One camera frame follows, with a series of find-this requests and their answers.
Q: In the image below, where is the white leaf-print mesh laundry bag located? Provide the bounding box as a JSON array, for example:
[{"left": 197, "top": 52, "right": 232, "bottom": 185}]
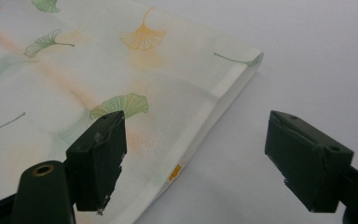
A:
[{"left": 0, "top": 0, "right": 265, "bottom": 224}]

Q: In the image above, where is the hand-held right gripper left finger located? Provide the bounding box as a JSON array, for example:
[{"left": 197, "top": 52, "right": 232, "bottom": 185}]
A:
[{"left": 65, "top": 109, "right": 128, "bottom": 217}]

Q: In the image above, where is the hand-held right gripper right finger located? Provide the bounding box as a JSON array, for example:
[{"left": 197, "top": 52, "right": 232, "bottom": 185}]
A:
[{"left": 264, "top": 109, "right": 355, "bottom": 214}]

